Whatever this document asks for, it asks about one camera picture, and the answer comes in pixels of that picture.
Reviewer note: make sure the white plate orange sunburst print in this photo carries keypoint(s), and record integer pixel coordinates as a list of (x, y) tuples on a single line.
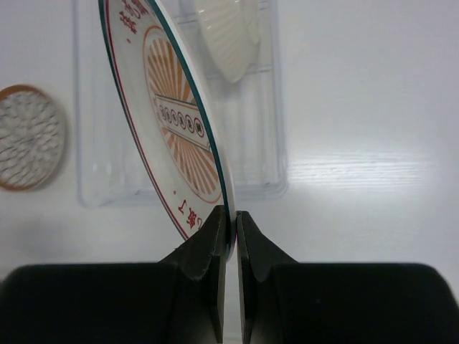
[(170, 114)]

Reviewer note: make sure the white ribbed plate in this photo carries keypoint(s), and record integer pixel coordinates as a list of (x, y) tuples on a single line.
[(237, 35)]

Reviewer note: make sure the flower pattern brown rim plate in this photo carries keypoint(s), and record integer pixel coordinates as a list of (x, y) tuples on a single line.
[(33, 137)]

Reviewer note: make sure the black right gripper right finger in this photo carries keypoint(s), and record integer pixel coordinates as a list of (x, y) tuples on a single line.
[(285, 301)]

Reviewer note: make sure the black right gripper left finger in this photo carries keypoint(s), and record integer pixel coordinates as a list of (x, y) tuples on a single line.
[(179, 299)]

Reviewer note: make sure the white wire dish rack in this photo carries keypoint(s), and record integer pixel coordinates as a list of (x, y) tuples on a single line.
[(250, 111)]

